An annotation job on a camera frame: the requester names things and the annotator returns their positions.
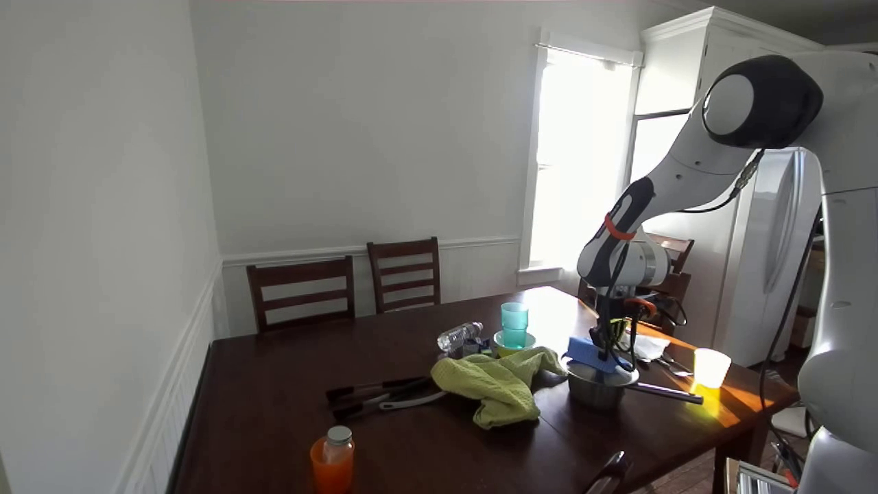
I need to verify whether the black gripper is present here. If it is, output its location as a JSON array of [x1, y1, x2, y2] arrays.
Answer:
[[593, 314, 631, 350]]

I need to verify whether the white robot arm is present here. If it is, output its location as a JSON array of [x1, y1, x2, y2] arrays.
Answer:
[[580, 48, 878, 494]]

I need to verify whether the yellow-green cloth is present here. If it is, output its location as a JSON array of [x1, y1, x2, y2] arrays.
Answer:
[[431, 345, 568, 430]]

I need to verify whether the teal plastic cup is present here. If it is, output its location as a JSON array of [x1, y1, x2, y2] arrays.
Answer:
[[501, 302, 530, 341]]

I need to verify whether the white plastic cup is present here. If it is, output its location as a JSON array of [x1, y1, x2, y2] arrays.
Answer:
[[696, 349, 733, 390]]

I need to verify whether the dark wooden near chair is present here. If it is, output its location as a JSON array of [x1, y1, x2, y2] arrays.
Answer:
[[580, 449, 628, 494]]

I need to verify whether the dark wooden chair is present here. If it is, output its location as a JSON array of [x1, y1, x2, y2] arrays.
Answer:
[[369, 236, 443, 312], [580, 449, 628, 494], [247, 255, 355, 335]]

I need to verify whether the crumpled clear plastic bag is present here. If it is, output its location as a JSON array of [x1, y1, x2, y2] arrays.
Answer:
[[436, 320, 491, 356]]

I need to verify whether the white cabinet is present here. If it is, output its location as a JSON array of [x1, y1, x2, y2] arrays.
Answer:
[[628, 4, 826, 367]]

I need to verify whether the dark wooden chair right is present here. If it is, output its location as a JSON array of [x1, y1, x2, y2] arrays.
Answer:
[[369, 236, 443, 312]]

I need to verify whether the orange juice bottle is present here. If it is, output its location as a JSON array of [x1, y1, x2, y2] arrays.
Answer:
[[311, 426, 355, 494]]

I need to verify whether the dark wooden chair left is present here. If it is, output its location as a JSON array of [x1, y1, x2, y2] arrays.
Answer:
[[247, 255, 355, 335]]

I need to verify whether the steel saucepan with handle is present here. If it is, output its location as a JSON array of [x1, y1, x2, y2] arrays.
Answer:
[[568, 375, 701, 410]]

